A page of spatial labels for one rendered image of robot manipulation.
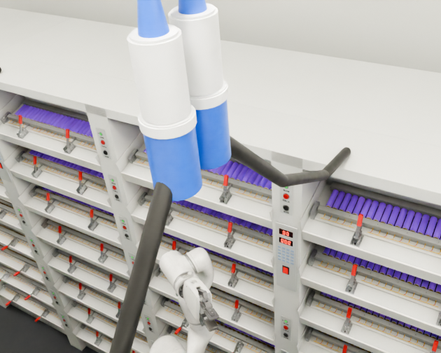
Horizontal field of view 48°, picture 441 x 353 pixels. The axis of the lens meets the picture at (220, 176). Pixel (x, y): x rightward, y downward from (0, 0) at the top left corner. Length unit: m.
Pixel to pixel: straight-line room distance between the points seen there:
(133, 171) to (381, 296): 0.93
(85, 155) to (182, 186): 1.39
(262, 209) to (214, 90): 1.00
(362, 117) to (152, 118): 1.06
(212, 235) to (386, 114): 0.72
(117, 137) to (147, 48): 1.28
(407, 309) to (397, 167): 0.47
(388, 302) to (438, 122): 0.55
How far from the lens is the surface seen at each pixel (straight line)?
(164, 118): 0.55
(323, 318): 1.80
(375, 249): 1.47
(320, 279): 1.65
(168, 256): 1.69
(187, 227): 1.84
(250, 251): 1.72
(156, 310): 2.37
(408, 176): 1.32
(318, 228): 1.51
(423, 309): 1.62
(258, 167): 0.81
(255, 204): 1.59
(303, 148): 1.39
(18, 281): 3.34
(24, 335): 3.54
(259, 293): 1.86
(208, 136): 0.63
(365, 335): 1.78
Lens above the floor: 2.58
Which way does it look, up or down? 36 degrees down
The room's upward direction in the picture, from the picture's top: 5 degrees counter-clockwise
